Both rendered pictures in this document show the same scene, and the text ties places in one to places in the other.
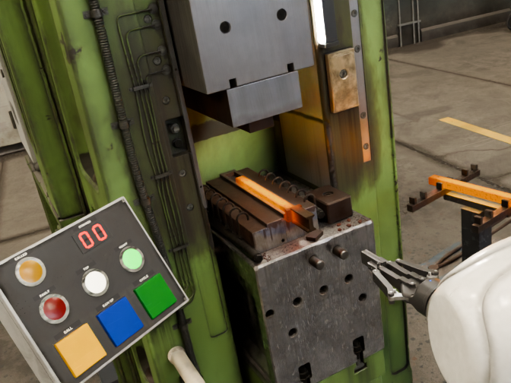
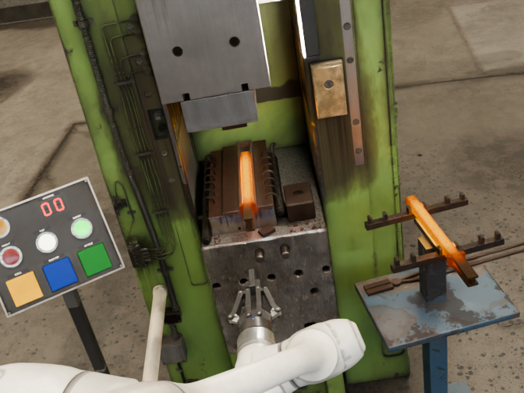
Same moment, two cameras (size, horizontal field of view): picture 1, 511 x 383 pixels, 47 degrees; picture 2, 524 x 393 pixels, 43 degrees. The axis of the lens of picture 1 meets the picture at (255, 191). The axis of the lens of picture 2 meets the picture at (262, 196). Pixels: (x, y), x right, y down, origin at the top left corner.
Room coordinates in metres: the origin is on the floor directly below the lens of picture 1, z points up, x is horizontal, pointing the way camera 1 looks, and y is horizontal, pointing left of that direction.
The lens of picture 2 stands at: (-0.07, -0.88, 2.09)
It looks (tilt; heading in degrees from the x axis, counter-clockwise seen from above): 32 degrees down; 26
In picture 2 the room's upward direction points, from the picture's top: 11 degrees counter-clockwise
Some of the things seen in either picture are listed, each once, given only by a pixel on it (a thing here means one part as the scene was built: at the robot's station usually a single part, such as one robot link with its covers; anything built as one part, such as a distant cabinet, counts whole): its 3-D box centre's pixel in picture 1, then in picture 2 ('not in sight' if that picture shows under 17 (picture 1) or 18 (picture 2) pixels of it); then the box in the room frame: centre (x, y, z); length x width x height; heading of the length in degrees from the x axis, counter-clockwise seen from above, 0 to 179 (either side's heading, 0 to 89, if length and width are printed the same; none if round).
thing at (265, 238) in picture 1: (251, 204); (240, 182); (1.60, 0.02, 0.96); 0.42 x 0.20 x 0.09; 24
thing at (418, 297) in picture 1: (423, 292); (255, 324); (0.95, -0.29, 1.00); 0.09 x 0.08 x 0.07; 24
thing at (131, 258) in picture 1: (131, 258); (81, 228); (1.13, 0.29, 1.09); 0.05 x 0.03 x 0.04; 114
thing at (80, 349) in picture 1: (80, 349); (24, 288); (0.95, 0.39, 1.01); 0.07 x 0.05 x 0.07; 139
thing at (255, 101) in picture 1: (230, 87); (220, 82); (1.60, 0.02, 1.32); 0.42 x 0.20 x 0.10; 24
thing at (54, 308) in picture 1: (54, 308); (11, 256); (0.98, 0.42, 1.09); 0.05 x 0.03 x 0.04; 114
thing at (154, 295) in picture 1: (154, 295); (94, 259); (1.10, 0.25, 1.01); 0.07 x 0.05 x 0.07; 139
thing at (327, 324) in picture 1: (277, 272); (269, 242); (1.63, -0.03, 0.69); 0.56 x 0.38 x 0.45; 24
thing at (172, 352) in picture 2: not in sight; (172, 348); (1.37, 0.31, 0.36); 0.09 x 0.07 x 0.12; 114
